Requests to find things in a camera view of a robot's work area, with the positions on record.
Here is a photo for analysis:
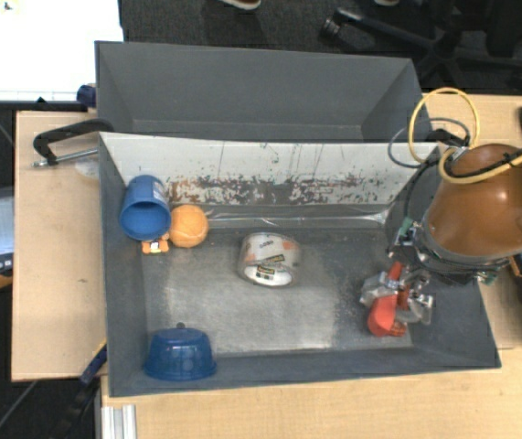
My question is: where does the pale wood board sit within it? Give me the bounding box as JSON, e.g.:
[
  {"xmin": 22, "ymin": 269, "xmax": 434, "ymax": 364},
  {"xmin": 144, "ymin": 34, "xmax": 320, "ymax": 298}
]
[{"xmin": 11, "ymin": 110, "xmax": 109, "ymax": 382}]

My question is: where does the silver tape roll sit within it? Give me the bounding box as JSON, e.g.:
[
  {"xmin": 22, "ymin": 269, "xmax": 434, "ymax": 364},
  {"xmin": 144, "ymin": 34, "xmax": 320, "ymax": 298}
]
[{"xmin": 237, "ymin": 231, "xmax": 303, "ymax": 288}]

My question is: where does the red plastic object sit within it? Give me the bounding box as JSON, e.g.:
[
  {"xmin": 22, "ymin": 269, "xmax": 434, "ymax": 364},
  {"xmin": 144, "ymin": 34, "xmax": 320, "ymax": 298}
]
[{"xmin": 366, "ymin": 261, "xmax": 411, "ymax": 338}]

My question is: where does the blue plastic cup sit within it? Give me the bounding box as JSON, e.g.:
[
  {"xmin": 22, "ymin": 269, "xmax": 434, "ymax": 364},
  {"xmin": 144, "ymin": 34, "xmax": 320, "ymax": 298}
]
[{"xmin": 119, "ymin": 174, "xmax": 173, "ymax": 241}]

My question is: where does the orange ball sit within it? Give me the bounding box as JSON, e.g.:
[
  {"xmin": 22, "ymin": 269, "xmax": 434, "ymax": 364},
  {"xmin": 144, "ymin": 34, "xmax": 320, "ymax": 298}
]
[{"xmin": 168, "ymin": 204, "xmax": 210, "ymax": 249}]

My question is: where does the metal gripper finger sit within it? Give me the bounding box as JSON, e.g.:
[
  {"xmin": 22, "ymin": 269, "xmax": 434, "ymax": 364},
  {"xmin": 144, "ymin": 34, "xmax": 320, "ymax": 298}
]
[
  {"xmin": 359, "ymin": 271, "xmax": 401, "ymax": 306},
  {"xmin": 397, "ymin": 285, "xmax": 436, "ymax": 327}
]

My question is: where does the grey metal bin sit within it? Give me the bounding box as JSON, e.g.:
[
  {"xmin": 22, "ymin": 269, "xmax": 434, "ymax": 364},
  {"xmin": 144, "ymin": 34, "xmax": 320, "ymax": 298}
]
[{"xmin": 94, "ymin": 40, "xmax": 503, "ymax": 398}]

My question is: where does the blue plastic bowl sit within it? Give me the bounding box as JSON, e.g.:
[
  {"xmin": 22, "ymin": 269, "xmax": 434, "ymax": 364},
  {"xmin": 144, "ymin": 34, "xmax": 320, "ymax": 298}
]
[{"xmin": 143, "ymin": 322, "xmax": 218, "ymax": 381}]

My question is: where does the small orange toy figure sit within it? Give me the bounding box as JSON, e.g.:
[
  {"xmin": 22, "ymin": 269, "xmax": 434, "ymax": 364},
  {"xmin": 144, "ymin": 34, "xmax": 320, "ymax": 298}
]
[{"xmin": 141, "ymin": 235, "xmax": 171, "ymax": 256}]

